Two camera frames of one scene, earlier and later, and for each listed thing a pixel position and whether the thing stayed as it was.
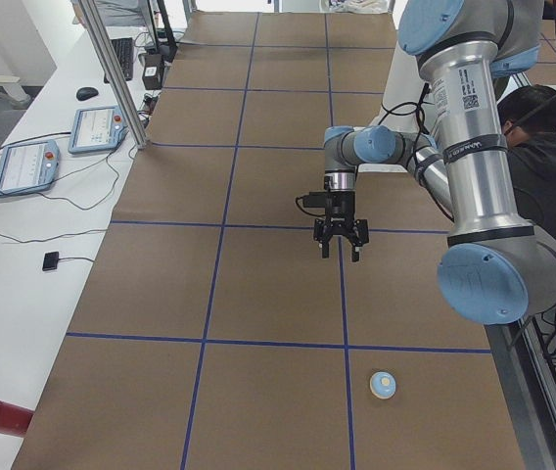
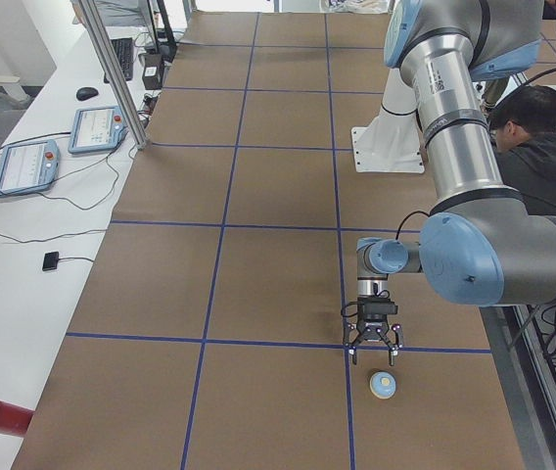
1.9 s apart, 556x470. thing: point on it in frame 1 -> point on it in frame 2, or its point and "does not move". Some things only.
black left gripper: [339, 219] -> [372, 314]
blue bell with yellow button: [383, 385] does not move
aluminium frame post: [101, 33] does not move
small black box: [153, 71] does not move
